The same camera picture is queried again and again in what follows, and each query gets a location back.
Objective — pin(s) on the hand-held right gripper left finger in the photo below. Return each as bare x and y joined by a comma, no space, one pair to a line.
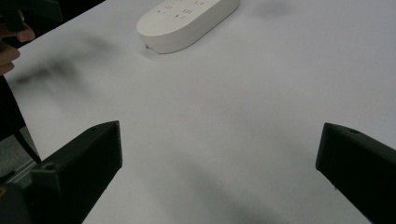
84,165

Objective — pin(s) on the white power strip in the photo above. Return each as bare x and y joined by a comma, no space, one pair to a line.
183,23

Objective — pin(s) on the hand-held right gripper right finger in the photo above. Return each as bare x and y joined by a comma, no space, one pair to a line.
358,165

